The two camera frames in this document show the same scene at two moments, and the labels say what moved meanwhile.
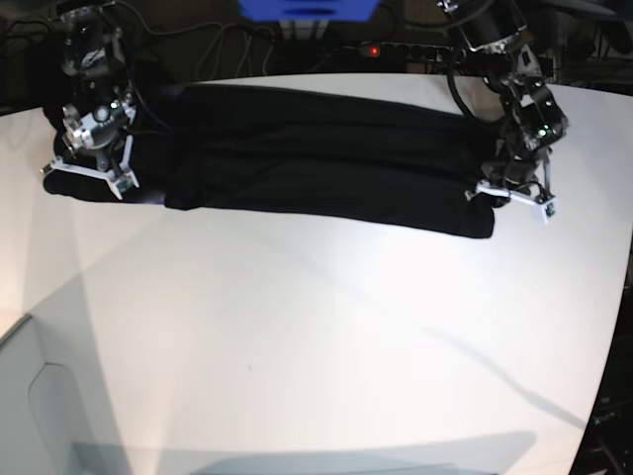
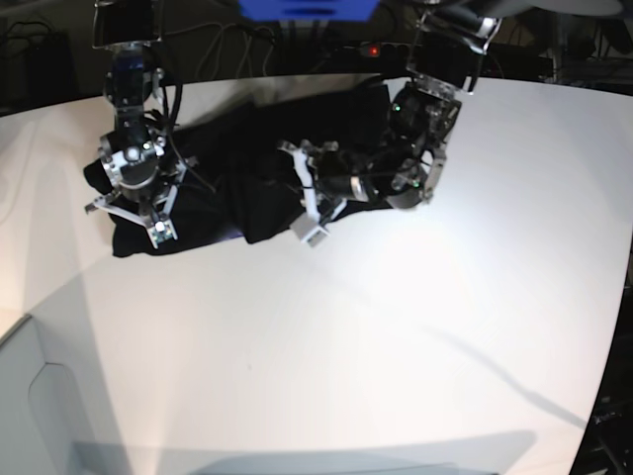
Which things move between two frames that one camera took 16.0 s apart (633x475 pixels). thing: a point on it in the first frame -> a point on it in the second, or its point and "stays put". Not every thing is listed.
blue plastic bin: x=307 y=10 stays put
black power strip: x=406 y=51 stays put
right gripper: x=523 y=176 -> x=326 y=179
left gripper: x=85 y=152 -> x=145 y=184
